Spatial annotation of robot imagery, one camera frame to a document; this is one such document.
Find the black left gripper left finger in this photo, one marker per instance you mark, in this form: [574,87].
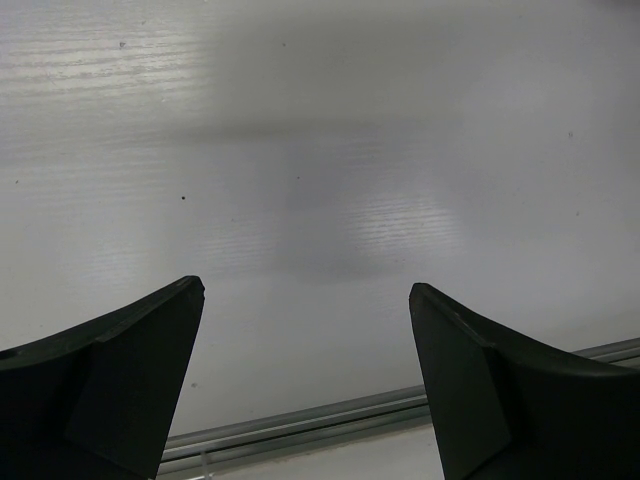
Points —
[96,401]

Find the aluminium rail front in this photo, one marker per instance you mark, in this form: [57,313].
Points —
[358,418]

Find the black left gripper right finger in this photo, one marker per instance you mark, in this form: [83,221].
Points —
[506,406]

